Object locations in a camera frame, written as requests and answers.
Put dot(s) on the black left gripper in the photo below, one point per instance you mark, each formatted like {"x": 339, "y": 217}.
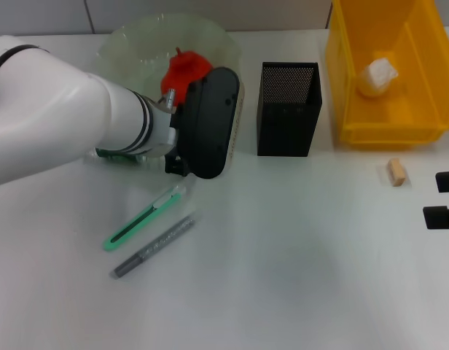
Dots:
{"x": 175, "y": 167}

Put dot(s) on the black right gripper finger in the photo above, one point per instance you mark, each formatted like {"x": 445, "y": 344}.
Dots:
{"x": 447, "y": 181}
{"x": 437, "y": 217}

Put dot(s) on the small tan wooden block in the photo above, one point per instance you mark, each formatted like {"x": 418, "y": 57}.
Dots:
{"x": 396, "y": 173}

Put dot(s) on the clear water bottle green label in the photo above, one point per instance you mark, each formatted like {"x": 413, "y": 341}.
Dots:
{"x": 115, "y": 156}

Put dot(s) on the green utility knife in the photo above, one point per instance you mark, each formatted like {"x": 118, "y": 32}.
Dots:
{"x": 137, "y": 222}

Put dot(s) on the red-orange fruit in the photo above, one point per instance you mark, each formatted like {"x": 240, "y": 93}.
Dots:
{"x": 184, "y": 69}

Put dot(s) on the white paper ball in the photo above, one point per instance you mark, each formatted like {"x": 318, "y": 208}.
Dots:
{"x": 377, "y": 76}

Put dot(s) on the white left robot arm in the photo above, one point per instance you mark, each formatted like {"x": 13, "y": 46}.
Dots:
{"x": 57, "y": 116}

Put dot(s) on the grey marker pen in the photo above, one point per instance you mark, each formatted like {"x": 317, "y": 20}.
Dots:
{"x": 155, "y": 244}

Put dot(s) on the black mesh pen holder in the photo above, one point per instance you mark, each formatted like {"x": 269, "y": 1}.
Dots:
{"x": 286, "y": 124}

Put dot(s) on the translucent green glass fruit plate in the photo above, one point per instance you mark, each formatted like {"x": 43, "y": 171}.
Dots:
{"x": 137, "y": 47}

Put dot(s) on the yellow plastic bin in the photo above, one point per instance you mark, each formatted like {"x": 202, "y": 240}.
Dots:
{"x": 388, "y": 120}

